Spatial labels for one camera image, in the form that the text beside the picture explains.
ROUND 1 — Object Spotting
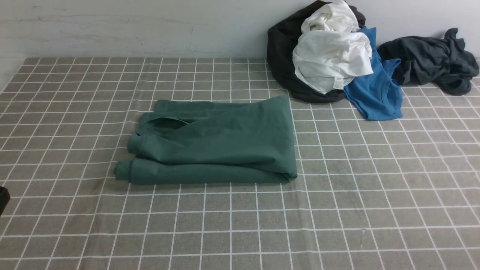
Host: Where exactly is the blue shirt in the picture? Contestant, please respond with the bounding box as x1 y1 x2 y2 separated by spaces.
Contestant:
343 26 403 121

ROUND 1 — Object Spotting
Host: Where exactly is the dark grey crumpled garment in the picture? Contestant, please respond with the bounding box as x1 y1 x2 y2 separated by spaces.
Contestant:
377 28 479 96

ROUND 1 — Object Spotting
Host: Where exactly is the black garment under pile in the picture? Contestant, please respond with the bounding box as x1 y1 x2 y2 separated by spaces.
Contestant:
266 0 366 103

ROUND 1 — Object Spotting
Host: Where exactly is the white shirt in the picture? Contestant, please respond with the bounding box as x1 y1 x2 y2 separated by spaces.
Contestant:
292 0 373 94

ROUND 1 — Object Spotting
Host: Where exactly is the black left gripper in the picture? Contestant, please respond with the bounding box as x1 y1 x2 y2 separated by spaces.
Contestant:
0 186 11 215

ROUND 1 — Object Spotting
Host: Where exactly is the green long sleeve shirt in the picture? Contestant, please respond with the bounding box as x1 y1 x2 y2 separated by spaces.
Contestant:
114 95 298 186

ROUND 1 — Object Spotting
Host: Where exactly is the grey checkered tablecloth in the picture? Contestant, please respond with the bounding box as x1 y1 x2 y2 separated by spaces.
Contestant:
0 58 480 270

